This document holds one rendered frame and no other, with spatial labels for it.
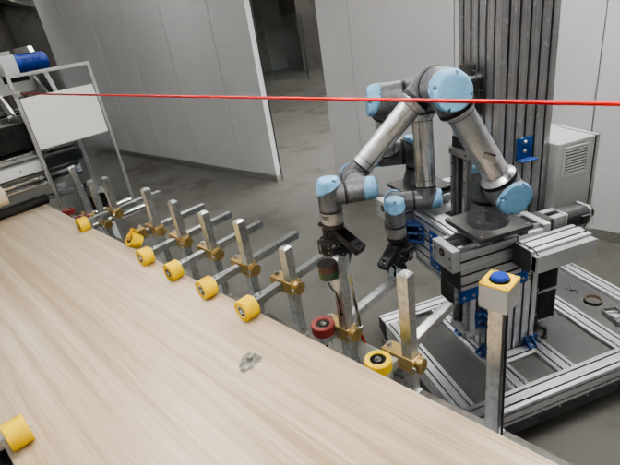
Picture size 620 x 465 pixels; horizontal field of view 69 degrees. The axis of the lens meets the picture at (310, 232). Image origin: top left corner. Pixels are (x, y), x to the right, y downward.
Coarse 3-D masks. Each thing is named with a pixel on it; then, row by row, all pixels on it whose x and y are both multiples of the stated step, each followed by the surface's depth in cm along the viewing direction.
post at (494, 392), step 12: (492, 312) 108; (492, 324) 110; (504, 324) 109; (492, 336) 111; (504, 336) 110; (492, 348) 113; (504, 348) 112; (492, 360) 114; (504, 360) 113; (492, 372) 116; (504, 372) 115; (492, 384) 117; (504, 384) 117; (492, 396) 119; (504, 396) 118; (492, 408) 121; (492, 420) 123; (504, 432) 127
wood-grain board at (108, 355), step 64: (0, 256) 244; (64, 256) 232; (128, 256) 221; (0, 320) 184; (64, 320) 177; (128, 320) 171; (192, 320) 164; (256, 320) 159; (0, 384) 148; (64, 384) 143; (128, 384) 139; (192, 384) 135; (256, 384) 131; (320, 384) 127; (384, 384) 124; (64, 448) 120; (128, 448) 117; (192, 448) 114; (256, 448) 111; (320, 448) 109; (384, 448) 106; (448, 448) 104; (512, 448) 101
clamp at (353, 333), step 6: (336, 318) 158; (336, 324) 155; (354, 324) 154; (342, 330) 153; (348, 330) 151; (354, 330) 151; (360, 330) 153; (342, 336) 154; (348, 336) 152; (354, 336) 151; (360, 336) 154
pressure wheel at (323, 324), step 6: (318, 318) 153; (324, 318) 153; (330, 318) 152; (312, 324) 151; (318, 324) 151; (324, 324) 150; (330, 324) 150; (312, 330) 150; (318, 330) 148; (324, 330) 148; (330, 330) 148; (318, 336) 149; (324, 336) 148; (330, 336) 149
